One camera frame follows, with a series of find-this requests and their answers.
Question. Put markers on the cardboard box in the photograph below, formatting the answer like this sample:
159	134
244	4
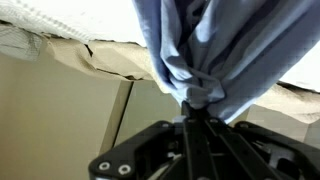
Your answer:
54	120

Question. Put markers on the white woven cloth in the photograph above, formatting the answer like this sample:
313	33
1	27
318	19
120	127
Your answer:
83	20

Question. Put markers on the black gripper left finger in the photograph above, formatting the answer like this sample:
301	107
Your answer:
173	151

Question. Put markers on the light blue shirt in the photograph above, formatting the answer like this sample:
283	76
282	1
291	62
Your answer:
222	55

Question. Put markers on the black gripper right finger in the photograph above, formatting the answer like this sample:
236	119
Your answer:
249	152

